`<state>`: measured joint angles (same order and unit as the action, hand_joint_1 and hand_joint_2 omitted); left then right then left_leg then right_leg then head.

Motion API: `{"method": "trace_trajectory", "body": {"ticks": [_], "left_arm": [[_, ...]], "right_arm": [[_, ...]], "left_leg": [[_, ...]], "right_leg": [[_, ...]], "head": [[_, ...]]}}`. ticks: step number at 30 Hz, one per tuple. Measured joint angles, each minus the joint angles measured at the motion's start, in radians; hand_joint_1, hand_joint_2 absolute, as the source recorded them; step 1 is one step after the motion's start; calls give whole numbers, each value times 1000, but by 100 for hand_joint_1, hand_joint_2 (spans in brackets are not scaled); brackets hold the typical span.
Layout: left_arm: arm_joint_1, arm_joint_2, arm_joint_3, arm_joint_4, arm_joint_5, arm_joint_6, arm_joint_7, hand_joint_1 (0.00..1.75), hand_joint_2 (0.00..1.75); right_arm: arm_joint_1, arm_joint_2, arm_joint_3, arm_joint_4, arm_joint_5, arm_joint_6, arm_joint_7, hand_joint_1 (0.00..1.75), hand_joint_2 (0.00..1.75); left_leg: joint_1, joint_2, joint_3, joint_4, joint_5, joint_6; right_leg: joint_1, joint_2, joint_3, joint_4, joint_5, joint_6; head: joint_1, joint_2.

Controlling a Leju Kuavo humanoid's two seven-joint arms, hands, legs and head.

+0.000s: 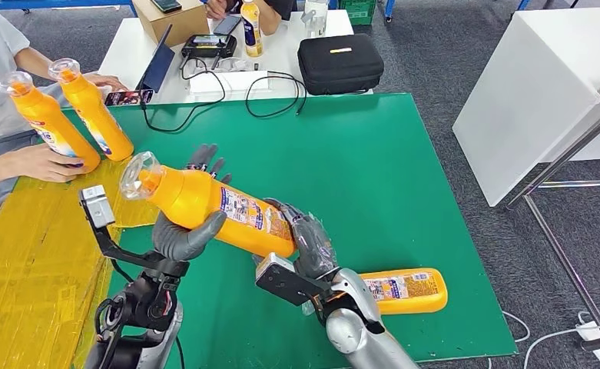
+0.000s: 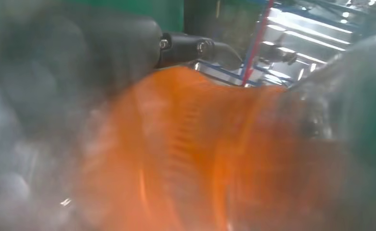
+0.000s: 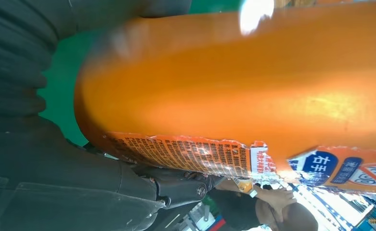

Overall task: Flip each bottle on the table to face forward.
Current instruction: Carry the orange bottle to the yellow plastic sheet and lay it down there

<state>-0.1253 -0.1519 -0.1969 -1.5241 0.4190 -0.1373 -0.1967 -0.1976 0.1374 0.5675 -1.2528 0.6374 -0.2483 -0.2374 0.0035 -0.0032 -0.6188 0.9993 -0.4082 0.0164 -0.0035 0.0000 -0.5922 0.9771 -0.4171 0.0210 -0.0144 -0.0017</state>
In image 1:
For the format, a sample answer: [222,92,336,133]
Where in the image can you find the person's right hand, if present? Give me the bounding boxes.
[205,0,230,22]
[12,143,89,183]

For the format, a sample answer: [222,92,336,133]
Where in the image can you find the person's left hand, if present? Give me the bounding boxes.
[83,71,129,94]

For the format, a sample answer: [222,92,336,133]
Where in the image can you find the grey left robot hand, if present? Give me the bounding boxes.
[151,144,233,263]

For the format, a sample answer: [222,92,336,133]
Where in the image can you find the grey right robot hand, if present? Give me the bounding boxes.
[252,197,339,281]

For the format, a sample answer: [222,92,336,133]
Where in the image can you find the grey smartphone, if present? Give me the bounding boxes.
[213,15,243,37]

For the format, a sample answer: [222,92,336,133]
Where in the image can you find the smartphone with colourful screen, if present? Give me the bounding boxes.
[104,88,154,107]

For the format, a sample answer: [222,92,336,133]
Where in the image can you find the orange detergent bottle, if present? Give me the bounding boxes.
[358,268,449,316]
[120,151,298,259]
[48,58,135,162]
[0,71,101,175]

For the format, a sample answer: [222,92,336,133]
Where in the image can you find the yellow drink bottle blue label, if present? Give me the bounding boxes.
[240,0,264,58]

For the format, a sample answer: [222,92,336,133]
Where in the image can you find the black handheld screen controller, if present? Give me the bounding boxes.
[181,34,238,58]

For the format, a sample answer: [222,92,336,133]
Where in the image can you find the brown cardboard box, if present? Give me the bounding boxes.
[133,0,210,48]

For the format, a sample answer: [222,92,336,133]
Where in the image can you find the black smartphone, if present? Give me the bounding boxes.
[150,0,184,14]

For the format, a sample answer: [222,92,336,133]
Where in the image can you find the dark blue tablet case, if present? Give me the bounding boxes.
[135,24,176,94]

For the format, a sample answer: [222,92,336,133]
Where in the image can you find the clear safety glasses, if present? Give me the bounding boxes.
[184,55,251,73]

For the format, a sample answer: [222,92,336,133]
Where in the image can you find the white flat box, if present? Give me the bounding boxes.
[189,70,270,98]

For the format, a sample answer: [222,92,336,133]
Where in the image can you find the white table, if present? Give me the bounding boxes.
[452,7,600,208]
[98,8,374,105]

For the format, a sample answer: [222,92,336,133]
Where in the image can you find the clear water jug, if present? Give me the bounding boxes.
[302,0,330,39]

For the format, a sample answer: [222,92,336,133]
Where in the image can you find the yellow plastic sheet stack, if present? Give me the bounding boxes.
[0,158,161,369]

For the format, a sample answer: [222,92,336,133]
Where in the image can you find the black zip carrying case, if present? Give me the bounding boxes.
[297,33,385,96]

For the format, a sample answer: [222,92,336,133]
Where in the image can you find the green plastic crate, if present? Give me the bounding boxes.
[337,0,378,26]

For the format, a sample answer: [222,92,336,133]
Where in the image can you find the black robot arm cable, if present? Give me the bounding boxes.
[174,333,187,369]

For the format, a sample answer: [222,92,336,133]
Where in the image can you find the white cable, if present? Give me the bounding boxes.
[502,311,531,343]
[522,313,600,369]

